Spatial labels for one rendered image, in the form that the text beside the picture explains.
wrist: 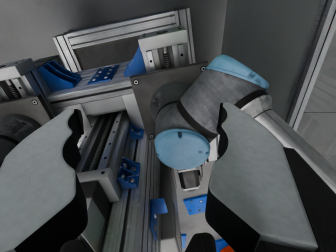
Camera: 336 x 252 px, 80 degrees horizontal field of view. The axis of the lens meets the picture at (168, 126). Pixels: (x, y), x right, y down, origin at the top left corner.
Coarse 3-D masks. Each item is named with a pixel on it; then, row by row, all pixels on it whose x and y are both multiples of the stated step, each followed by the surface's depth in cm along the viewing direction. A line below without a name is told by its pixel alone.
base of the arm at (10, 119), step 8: (0, 120) 58; (8, 120) 58; (16, 120) 59; (24, 120) 60; (32, 120) 61; (0, 128) 56; (8, 128) 56; (16, 128) 58; (24, 128) 59; (32, 128) 60; (0, 136) 54; (8, 136) 55; (16, 136) 56; (24, 136) 58; (16, 144) 55
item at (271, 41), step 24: (240, 0) 110; (264, 0) 85; (288, 0) 69; (312, 0) 59; (240, 24) 111; (264, 24) 86; (288, 24) 70; (312, 24) 59; (240, 48) 113; (264, 48) 87; (288, 48) 71; (264, 72) 88; (288, 72) 71; (288, 96) 72
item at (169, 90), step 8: (160, 88) 56; (168, 88) 55; (176, 88) 54; (184, 88) 55; (152, 96) 58; (160, 96) 55; (168, 96) 53; (176, 96) 52; (152, 104) 57; (160, 104) 53; (168, 104) 50; (152, 112) 57
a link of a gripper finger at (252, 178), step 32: (224, 128) 9; (256, 128) 9; (224, 160) 7; (256, 160) 7; (224, 192) 6; (256, 192) 6; (288, 192) 6; (224, 224) 6; (256, 224) 5; (288, 224) 5
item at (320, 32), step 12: (324, 0) 54; (324, 12) 54; (324, 24) 54; (312, 36) 59; (324, 36) 56; (312, 48) 59; (312, 60) 60; (300, 72) 64; (300, 84) 65; (300, 96) 66; (288, 108) 71; (288, 120) 72
